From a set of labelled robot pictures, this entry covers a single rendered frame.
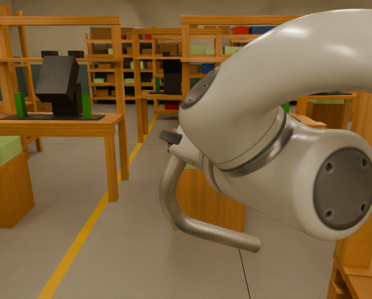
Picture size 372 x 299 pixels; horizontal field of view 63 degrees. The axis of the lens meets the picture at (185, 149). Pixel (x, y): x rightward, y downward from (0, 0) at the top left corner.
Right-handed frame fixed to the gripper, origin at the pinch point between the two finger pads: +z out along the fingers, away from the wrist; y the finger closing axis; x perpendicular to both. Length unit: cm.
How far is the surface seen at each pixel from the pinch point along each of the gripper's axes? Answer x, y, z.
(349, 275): 11, -81, 23
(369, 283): 10, -84, 17
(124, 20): -367, 1, 966
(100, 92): -127, -34, 984
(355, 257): 4, -83, 24
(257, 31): -362, -256, 555
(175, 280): 76, -97, 152
